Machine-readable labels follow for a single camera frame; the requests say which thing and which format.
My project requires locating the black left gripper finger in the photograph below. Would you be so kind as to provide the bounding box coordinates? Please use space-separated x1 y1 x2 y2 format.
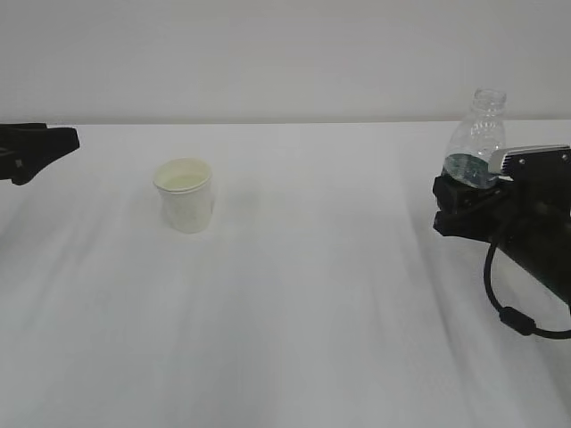
1 123 80 185

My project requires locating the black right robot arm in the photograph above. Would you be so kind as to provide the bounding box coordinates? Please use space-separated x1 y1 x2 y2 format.
433 175 570 304

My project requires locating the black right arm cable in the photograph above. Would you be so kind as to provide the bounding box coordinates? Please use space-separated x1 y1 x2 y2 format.
482 222 571 340

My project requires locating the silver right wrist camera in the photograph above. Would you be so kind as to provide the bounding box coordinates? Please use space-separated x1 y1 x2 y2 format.
488 144 570 182

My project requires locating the white paper cup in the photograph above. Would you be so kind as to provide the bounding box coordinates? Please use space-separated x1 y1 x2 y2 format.
153 158 213 234

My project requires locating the clear water bottle green label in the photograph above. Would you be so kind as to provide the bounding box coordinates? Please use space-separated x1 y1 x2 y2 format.
443 88 507 189

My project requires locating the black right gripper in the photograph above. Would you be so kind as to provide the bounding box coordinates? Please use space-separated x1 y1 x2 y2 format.
433 175 570 254

